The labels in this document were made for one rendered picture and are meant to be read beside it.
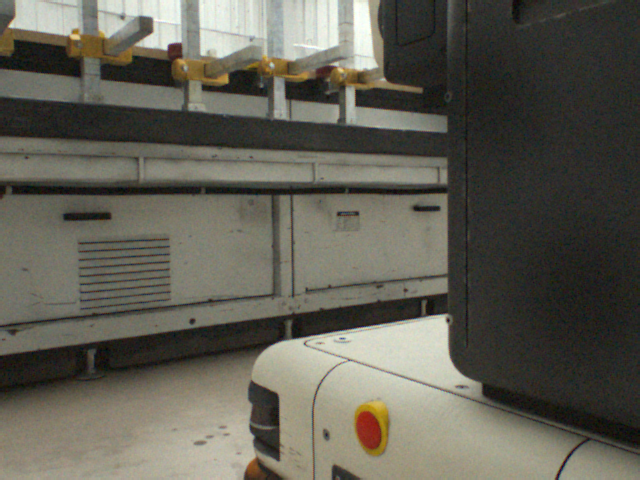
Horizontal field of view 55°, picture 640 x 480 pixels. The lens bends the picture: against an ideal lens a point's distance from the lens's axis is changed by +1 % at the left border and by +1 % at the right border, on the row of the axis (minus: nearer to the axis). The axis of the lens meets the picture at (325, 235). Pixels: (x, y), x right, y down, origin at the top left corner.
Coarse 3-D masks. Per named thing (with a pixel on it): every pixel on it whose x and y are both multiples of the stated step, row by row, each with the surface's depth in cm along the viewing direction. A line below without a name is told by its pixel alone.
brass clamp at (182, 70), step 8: (176, 64) 154; (184, 64) 153; (192, 64) 154; (200, 64) 156; (176, 72) 154; (184, 72) 154; (192, 72) 155; (200, 72) 156; (184, 80) 156; (200, 80) 156; (208, 80) 157; (216, 80) 158; (224, 80) 160
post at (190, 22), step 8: (184, 0) 155; (192, 0) 155; (184, 8) 155; (192, 8) 155; (184, 16) 155; (192, 16) 155; (184, 24) 155; (192, 24) 155; (184, 32) 156; (192, 32) 155; (184, 40) 156; (192, 40) 155; (184, 48) 156; (192, 48) 155; (184, 56) 156; (192, 56) 155; (200, 56) 156; (192, 80) 155; (184, 88) 157; (192, 88) 155; (200, 88) 157; (184, 96) 157; (192, 96) 156; (200, 96) 157
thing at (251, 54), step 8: (248, 48) 138; (256, 48) 138; (224, 56) 148; (232, 56) 144; (240, 56) 141; (248, 56) 138; (256, 56) 138; (208, 64) 155; (216, 64) 151; (224, 64) 148; (232, 64) 145; (240, 64) 143; (248, 64) 143; (208, 72) 155; (216, 72) 152; (224, 72) 152; (176, 80) 171; (176, 88) 172
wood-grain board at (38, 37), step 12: (24, 36) 152; (36, 36) 153; (48, 36) 155; (60, 36) 157; (132, 48) 167; (144, 48) 169; (168, 60) 173; (204, 60) 180; (312, 72) 202; (384, 84) 220
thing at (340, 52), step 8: (336, 48) 153; (344, 48) 153; (312, 56) 161; (320, 56) 158; (328, 56) 156; (336, 56) 153; (344, 56) 153; (288, 64) 171; (296, 64) 168; (304, 64) 164; (312, 64) 161; (320, 64) 160; (328, 64) 161; (288, 72) 171; (296, 72) 170; (256, 80) 185; (264, 80) 182
